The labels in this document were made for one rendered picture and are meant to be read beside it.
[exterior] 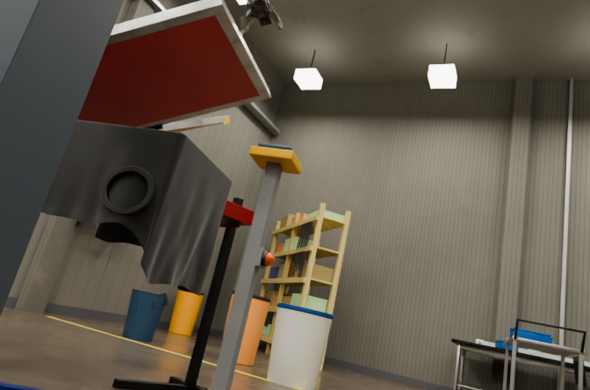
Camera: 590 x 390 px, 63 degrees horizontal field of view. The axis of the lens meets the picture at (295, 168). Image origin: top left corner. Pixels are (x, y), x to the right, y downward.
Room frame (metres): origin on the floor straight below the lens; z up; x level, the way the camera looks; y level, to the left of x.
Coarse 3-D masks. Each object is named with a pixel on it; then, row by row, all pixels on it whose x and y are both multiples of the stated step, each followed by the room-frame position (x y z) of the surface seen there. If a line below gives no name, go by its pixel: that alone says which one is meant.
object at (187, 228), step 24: (192, 144) 1.38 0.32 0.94; (168, 168) 1.33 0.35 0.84; (192, 168) 1.42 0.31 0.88; (216, 168) 1.58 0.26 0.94; (168, 192) 1.34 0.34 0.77; (192, 192) 1.47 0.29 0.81; (216, 192) 1.63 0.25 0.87; (168, 216) 1.38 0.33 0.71; (192, 216) 1.52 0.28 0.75; (216, 216) 1.69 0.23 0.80; (168, 240) 1.43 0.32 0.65; (192, 240) 1.57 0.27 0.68; (144, 264) 1.35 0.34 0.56; (168, 264) 1.47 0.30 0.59; (192, 264) 1.66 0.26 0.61; (192, 288) 1.69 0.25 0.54
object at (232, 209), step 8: (232, 208) 2.81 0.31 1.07; (240, 208) 2.85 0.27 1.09; (224, 216) 2.82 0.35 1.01; (232, 216) 2.82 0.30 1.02; (240, 216) 2.86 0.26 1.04; (248, 216) 2.91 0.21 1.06; (224, 224) 3.09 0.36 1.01; (232, 224) 3.03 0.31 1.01; (240, 224) 2.96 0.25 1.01; (248, 224) 2.92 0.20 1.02
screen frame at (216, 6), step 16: (208, 0) 1.26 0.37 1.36; (160, 16) 1.30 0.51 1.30; (176, 16) 1.28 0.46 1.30; (192, 16) 1.28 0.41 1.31; (208, 16) 1.29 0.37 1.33; (224, 16) 1.30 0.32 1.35; (112, 32) 1.34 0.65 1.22; (128, 32) 1.33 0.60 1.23; (144, 32) 1.34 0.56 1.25; (240, 32) 1.42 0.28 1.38; (240, 48) 1.46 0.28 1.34; (256, 80) 1.67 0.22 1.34; (192, 112) 1.86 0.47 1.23; (208, 112) 1.87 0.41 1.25
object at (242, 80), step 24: (216, 72) 1.59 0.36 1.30; (240, 72) 1.60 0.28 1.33; (120, 96) 1.68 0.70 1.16; (144, 96) 1.70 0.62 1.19; (168, 96) 1.71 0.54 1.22; (192, 96) 1.73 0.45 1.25; (216, 96) 1.75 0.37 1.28; (240, 96) 1.77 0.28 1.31; (96, 120) 1.84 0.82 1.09; (120, 120) 1.86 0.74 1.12; (144, 120) 1.88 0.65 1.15
